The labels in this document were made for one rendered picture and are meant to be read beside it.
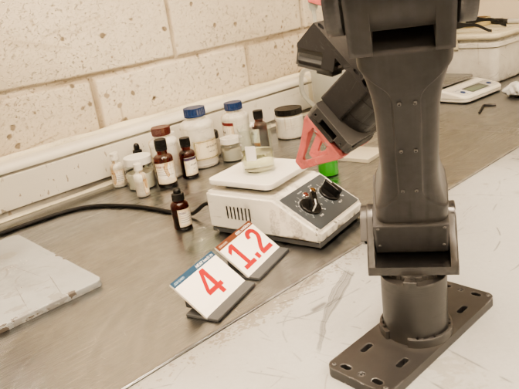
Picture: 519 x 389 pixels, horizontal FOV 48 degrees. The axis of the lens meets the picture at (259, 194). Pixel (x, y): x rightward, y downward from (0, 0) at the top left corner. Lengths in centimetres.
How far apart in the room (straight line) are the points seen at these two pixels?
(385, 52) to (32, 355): 51
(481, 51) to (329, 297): 126
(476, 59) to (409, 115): 142
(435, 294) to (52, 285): 51
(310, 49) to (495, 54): 117
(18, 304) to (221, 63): 87
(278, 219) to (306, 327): 22
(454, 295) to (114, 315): 40
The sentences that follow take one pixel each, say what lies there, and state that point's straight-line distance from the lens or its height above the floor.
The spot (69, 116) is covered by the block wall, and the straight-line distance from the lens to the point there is 127.
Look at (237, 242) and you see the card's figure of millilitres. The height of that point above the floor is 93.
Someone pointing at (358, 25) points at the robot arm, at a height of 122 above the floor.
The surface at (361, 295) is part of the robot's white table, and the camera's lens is 69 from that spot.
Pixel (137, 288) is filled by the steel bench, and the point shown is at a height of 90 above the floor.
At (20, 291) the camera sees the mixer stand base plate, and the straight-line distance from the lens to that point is 85.
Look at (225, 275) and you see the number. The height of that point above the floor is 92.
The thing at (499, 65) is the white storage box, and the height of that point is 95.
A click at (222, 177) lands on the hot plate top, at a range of 88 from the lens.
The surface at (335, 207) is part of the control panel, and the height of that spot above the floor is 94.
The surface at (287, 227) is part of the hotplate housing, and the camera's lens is 81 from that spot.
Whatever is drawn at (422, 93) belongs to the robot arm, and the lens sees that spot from 42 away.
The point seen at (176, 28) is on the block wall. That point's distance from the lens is 141.
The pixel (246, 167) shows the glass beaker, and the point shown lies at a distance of 87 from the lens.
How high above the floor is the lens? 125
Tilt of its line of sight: 19 degrees down
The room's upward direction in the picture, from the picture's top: 8 degrees counter-clockwise
